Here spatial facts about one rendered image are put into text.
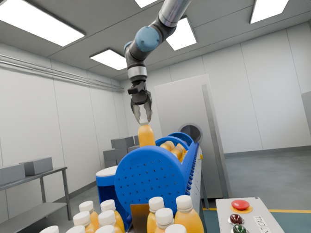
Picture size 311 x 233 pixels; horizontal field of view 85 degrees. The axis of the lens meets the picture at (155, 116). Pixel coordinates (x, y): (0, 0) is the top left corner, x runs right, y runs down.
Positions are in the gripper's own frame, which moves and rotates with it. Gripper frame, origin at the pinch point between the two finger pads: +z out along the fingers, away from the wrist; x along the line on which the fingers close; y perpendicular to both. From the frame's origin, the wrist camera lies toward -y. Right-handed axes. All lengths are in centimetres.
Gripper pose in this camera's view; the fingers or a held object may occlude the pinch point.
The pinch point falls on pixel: (143, 120)
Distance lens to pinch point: 77.5
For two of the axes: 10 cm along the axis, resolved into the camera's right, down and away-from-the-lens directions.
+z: 1.7, 9.8, -0.8
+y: 2.7, 0.3, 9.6
